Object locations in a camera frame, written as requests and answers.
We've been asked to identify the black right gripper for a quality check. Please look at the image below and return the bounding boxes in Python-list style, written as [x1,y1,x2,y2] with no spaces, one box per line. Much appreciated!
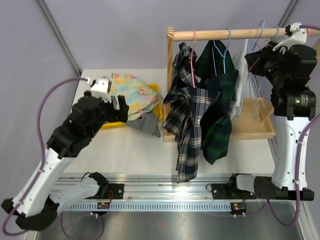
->
[246,41,291,89]

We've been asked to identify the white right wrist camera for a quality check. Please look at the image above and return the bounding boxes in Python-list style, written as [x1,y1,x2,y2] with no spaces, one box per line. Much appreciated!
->
[272,22,308,54]

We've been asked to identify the navy white plaid skirt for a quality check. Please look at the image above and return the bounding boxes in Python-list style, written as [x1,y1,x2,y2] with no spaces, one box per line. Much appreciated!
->
[162,42,220,184]

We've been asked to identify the dark green plaid skirt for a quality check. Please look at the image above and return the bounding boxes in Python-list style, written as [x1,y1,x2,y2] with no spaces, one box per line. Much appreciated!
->
[195,40,239,165]

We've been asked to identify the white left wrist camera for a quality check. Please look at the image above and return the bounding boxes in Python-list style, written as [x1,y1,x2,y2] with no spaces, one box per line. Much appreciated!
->
[86,76,112,103]

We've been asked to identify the pastel floral garment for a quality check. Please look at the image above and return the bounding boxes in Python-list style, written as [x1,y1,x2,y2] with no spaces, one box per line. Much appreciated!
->
[110,73,163,121]

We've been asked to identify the aluminium mounting rail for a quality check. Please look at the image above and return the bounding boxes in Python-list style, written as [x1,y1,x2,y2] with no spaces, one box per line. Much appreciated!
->
[49,139,293,213]

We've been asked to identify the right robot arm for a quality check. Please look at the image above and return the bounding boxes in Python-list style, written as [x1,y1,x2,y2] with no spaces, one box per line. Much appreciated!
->
[226,40,318,201]

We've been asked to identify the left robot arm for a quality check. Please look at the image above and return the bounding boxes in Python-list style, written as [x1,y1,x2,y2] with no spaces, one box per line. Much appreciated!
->
[1,90,129,231]

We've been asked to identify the pink wire hanger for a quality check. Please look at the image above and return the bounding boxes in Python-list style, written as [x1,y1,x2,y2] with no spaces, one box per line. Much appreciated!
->
[248,26,318,73]
[189,29,197,88]

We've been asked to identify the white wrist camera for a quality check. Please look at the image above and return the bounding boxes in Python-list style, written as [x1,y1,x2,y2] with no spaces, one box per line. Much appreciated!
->
[272,22,308,54]
[86,76,112,103]

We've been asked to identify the grey pleated skirt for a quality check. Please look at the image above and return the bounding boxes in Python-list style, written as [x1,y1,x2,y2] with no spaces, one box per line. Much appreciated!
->
[125,111,161,138]

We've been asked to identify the white grey garment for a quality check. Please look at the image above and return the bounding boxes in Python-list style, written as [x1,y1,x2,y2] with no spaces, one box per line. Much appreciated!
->
[228,39,248,120]

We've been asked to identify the wooden clothes rack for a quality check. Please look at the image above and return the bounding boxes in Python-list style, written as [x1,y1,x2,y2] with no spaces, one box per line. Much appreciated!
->
[167,24,320,140]

